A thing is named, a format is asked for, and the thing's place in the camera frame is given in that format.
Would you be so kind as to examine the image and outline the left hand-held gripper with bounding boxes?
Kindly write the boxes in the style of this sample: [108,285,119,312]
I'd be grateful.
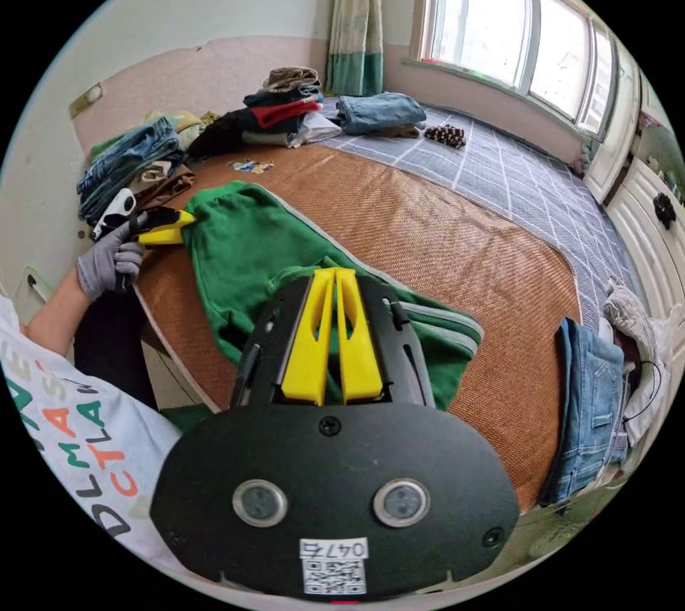
[115,207,198,293]

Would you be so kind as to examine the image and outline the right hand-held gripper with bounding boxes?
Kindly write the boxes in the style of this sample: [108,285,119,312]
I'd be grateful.
[280,267,385,407]

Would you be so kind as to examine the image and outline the green sweatpants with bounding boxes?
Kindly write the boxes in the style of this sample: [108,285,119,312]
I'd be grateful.
[181,179,486,413]

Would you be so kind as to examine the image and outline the person's left forearm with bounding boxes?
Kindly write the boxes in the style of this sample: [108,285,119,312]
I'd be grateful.
[23,268,96,340]

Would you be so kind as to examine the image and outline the person's left hand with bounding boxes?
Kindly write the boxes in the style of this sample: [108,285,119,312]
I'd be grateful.
[76,211,149,302]

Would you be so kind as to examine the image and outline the bed with woven mat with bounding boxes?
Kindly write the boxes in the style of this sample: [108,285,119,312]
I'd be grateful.
[132,96,644,517]

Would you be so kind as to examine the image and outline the pile of clothes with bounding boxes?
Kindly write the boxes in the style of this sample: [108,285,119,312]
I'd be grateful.
[76,65,344,228]

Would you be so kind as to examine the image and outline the brown checked cloth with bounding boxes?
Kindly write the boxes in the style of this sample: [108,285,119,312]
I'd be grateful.
[423,123,468,149]

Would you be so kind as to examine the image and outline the person's body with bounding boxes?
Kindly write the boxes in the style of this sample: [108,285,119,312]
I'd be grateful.
[0,278,216,581]

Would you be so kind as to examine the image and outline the folded pale blue jeans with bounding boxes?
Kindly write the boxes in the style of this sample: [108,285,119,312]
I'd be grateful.
[333,91,429,138]

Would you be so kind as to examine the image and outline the blue jeans with stitched pockets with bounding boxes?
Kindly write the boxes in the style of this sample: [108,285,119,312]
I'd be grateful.
[537,315,631,511]

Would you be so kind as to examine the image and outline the green and cream curtain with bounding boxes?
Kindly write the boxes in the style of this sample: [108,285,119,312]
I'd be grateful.
[325,0,386,99]

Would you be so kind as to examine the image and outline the white knitted garment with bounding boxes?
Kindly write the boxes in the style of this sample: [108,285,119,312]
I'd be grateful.
[601,281,684,450]

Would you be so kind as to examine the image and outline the cream cupboard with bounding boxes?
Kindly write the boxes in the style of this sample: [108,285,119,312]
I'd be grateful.
[582,69,685,324]

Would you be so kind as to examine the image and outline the window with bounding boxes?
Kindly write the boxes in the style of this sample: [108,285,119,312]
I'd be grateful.
[410,0,623,142]

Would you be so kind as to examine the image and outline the black cable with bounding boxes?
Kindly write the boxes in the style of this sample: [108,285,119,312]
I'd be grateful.
[622,359,666,423]

